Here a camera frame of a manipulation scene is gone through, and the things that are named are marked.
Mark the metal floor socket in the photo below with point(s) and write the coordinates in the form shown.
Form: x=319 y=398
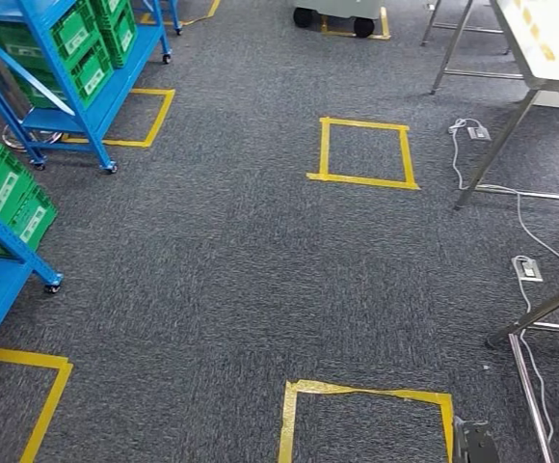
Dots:
x=527 y=269
x=478 y=133

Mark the white table with metal legs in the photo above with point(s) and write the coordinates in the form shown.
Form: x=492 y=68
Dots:
x=540 y=38

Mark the yellow floor tape outline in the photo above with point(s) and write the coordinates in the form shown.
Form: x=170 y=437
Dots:
x=288 y=428

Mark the grey cart with black wheels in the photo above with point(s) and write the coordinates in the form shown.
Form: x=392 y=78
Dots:
x=337 y=8

